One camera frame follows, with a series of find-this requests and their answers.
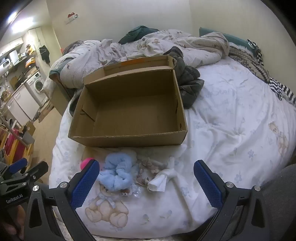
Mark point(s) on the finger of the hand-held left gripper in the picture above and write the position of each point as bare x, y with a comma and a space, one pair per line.
18, 165
34, 171

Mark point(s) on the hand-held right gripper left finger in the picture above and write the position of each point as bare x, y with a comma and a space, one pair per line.
84, 183

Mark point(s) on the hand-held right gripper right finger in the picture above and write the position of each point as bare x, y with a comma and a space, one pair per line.
208, 183

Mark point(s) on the pink octopus toy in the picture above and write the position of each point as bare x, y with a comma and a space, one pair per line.
84, 163

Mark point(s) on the light blue fluffy scrunchie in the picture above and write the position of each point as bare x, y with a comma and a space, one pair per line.
115, 172

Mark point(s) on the plastic-wrapped white hair clip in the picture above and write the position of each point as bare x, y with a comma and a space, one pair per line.
126, 192

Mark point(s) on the cream white scrunchie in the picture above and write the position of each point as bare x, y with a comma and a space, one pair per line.
159, 180

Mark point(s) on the brown grey scrunchie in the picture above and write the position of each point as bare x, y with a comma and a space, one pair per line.
143, 179

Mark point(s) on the brown cardboard box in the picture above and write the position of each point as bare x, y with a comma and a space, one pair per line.
129, 115

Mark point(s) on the red yellow rack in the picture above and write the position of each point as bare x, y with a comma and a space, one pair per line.
11, 143

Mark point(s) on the grey bin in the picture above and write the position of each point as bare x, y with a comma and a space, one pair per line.
27, 138

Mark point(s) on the white bear printed duvet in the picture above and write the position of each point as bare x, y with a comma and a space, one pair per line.
231, 139

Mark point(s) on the white cabinet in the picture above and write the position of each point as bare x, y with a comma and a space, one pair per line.
20, 104

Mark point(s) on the person's grey trouser leg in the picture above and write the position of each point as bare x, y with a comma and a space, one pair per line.
282, 204

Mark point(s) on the white washing machine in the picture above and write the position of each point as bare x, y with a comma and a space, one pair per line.
38, 85

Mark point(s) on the dark grey jacket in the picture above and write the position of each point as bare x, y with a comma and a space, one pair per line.
189, 85

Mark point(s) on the white waffle pillow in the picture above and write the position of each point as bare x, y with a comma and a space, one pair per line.
69, 74

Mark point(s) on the white kitchen appliance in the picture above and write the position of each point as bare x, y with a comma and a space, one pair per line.
11, 57

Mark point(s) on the black hanging garment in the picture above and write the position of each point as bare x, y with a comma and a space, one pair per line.
45, 53

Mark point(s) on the black white striped cloth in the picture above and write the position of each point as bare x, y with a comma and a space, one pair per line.
279, 89

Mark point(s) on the beige knitted blanket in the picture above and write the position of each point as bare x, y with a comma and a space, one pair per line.
245, 58

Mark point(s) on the teal pillow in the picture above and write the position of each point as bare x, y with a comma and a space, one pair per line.
238, 40

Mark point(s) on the crumpled bear printed blanket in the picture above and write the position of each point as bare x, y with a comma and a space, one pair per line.
161, 41

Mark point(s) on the dark green garment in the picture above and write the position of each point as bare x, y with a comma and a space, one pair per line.
136, 34

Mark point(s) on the wooden bed frame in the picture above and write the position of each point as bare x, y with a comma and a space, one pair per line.
59, 99

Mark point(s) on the red wall ornament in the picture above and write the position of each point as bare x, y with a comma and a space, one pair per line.
72, 16

